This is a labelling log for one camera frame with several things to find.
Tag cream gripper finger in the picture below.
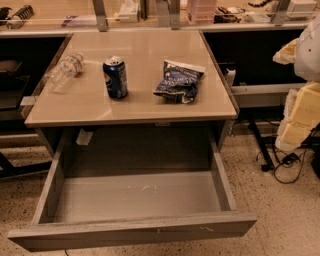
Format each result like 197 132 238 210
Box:
275 82 320 151
272 39 298 65

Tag blue pepsi can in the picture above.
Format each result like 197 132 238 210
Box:
102 56 128 99

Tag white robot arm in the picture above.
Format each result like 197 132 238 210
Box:
273 15 320 151

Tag grey cabinet with beige top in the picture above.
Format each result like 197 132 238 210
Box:
20 29 240 158

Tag open grey top drawer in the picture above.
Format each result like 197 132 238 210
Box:
8 125 256 251

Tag white device top right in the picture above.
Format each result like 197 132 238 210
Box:
286 0 317 19

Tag black desk leg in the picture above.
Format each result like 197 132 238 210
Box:
248 119 274 172

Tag pink plastic container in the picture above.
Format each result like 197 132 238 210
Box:
186 0 217 25

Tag blue chip bag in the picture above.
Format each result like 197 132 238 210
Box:
153 60 206 104

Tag white box on shelf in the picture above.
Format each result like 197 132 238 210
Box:
119 0 139 22

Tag clear plastic water bottle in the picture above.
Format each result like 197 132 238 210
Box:
45 52 84 92

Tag black coiled spring object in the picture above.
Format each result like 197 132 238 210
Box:
6 5 34 30

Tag grey metal post right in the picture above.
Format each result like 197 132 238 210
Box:
271 0 290 26

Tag grey metal post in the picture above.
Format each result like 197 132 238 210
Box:
92 0 108 32
271 0 290 26
155 0 180 30

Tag black cables on floor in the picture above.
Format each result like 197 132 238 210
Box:
255 133 320 185

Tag grey metal post middle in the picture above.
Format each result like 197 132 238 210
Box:
155 0 180 30

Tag grey metal post left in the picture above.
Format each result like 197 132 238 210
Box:
92 0 108 32

